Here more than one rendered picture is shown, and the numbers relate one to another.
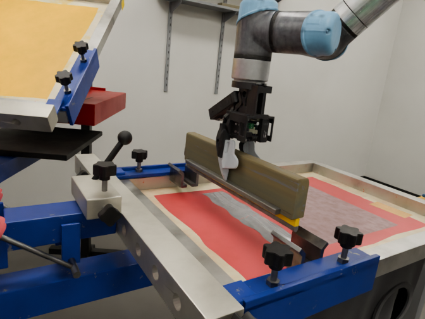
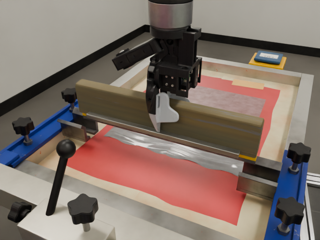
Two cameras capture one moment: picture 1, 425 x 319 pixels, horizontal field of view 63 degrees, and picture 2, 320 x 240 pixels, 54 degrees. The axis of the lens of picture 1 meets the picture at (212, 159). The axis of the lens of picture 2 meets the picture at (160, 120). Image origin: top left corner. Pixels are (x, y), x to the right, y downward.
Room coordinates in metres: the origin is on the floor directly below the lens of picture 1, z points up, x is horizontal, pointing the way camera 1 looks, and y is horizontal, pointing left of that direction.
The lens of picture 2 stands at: (0.27, 0.24, 1.43)
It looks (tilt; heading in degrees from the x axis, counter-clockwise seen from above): 33 degrees down; 329
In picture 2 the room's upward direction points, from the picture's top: straight up
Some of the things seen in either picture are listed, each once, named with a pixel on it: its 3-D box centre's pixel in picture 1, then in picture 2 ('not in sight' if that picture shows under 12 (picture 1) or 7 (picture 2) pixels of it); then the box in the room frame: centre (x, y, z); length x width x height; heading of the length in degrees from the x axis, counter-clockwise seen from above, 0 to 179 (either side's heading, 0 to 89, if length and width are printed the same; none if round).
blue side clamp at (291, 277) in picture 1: (307, 286); (285, 208); (0.49, -0.17, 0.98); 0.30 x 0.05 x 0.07; 123
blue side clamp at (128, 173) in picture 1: (164, 178); (54, 134); (0.96, 0.13, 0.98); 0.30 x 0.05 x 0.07; 123
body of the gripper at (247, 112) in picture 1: (248, 112); (173, 59); (0.72, -0.06, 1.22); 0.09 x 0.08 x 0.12; 33
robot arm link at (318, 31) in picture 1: (308, 34); not in sight; (0.69, -0.15, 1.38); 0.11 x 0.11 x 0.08; 58
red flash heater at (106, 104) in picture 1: (65, 102); not in sight; (1.70, 0.74, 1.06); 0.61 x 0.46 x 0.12; 3
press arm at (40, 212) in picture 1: (62, 221); not in sight; (0.55, 0.25, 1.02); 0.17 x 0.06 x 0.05; 123
